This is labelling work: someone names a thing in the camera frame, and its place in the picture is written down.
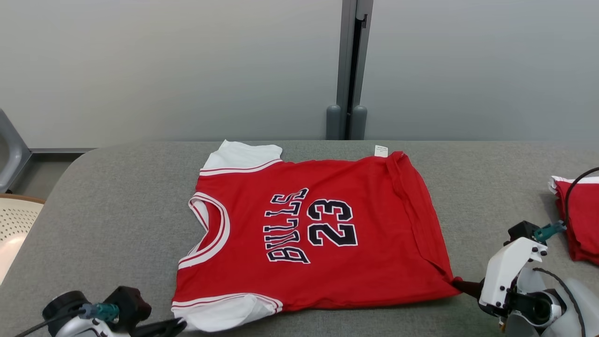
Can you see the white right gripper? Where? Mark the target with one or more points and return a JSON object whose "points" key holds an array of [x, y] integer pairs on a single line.
{"points": [[503, 276]]}

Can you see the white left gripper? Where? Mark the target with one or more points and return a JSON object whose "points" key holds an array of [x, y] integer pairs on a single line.
{"points": [[93, 330]]}

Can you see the red Bulls basketball jersey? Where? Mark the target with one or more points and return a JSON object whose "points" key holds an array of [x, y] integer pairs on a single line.
{"points": [[374, 210]]}

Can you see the red shorts with white stripes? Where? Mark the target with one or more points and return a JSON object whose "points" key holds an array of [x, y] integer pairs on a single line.
{"points": [[585, 220]]}

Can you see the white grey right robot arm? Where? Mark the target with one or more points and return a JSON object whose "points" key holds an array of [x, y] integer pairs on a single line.
{"points": [[575, 309]]}

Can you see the white perforated chair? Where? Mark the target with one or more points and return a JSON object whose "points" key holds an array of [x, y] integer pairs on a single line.
{"points": [[16, 224]]}

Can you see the grey baseboard strip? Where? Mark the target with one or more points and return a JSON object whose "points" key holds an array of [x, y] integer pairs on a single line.
{"points": [[61, 150]]}

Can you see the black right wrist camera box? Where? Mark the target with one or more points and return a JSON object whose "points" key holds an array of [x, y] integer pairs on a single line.
{"points": [[522, 230]]}

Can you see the grey cylindrical post bumper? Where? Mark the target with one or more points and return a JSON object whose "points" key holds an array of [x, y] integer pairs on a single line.
{"points": [[359, 122], [333, 122]]}

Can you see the grey plastic chair frame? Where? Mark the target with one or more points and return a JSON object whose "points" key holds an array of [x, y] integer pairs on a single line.
{"points": [[11, 154]]}

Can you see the grey partition post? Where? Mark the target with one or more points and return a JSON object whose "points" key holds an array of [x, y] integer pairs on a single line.
{"points": [[348, 47]]}

